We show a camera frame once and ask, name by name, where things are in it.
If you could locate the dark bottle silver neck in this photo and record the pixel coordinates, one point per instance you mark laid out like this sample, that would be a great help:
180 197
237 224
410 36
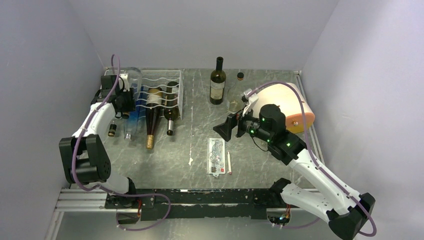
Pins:
171 111

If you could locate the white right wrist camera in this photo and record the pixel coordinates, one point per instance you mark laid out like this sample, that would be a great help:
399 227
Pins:
250 98

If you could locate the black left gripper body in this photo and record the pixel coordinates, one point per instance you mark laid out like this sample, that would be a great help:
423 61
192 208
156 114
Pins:
128 101

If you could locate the printed card package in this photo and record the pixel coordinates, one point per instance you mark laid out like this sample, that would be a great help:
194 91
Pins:
216 157

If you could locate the white pen red tip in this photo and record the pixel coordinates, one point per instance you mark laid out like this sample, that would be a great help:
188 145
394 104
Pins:
229 163

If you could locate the cream cylindrical drum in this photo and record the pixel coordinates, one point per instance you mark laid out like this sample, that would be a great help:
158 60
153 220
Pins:
291 103

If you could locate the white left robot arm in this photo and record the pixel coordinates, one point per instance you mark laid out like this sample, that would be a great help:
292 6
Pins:
84 158

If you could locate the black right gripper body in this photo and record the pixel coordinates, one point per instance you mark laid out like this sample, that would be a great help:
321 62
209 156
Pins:
251 126

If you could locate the brown bottle gold foil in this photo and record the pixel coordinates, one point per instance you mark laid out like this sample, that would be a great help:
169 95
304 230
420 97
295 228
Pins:
152 114

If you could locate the aluminium frame rail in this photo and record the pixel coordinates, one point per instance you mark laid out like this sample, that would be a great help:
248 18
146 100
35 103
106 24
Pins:
75 201

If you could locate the clear bottle with cork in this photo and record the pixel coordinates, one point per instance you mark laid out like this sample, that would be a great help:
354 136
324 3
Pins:
134 76

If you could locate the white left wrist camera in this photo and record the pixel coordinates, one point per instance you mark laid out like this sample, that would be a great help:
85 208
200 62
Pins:
124 84

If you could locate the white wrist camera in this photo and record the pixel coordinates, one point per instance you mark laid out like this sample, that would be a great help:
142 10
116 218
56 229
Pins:
250 98
124 84

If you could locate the dark green labelled wine bottle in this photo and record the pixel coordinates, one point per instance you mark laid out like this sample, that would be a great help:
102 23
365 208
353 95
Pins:
217 82

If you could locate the blue wine bottle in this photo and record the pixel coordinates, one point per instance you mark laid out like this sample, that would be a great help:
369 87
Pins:
132 124

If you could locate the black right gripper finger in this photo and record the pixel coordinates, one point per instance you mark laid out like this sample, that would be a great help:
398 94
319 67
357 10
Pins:
231 121
224 131

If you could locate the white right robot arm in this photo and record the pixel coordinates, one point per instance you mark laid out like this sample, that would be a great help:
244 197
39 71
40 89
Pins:
343 208

